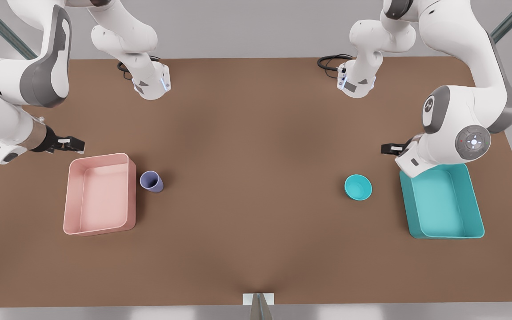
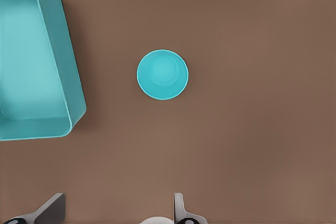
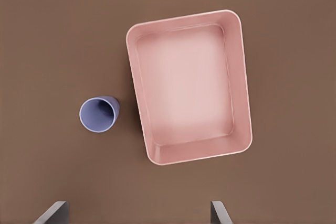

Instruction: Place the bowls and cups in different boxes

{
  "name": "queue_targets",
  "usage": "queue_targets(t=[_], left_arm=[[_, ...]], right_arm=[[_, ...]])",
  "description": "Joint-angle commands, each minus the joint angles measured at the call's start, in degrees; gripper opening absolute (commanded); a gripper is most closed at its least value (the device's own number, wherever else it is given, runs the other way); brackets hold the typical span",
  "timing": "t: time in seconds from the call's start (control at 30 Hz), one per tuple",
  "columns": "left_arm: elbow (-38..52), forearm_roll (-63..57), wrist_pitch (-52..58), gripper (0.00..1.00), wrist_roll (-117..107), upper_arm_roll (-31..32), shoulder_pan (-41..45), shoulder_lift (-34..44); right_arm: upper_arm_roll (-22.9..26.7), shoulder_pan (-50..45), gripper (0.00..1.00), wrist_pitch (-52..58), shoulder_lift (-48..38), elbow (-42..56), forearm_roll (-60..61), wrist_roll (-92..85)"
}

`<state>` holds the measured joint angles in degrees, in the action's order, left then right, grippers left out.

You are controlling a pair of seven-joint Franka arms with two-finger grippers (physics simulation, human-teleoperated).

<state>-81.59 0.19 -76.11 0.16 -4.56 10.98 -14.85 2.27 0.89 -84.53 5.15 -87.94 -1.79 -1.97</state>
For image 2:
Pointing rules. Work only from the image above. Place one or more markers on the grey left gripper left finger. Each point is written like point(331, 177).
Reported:
point(50, 209)

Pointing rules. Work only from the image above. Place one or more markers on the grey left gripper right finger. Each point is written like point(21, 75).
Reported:
point(179, 209)

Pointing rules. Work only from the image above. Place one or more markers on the teal cup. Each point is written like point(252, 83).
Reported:
point(162, 74)

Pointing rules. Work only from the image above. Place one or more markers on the teal plastic box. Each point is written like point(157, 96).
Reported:
point(29, 61)

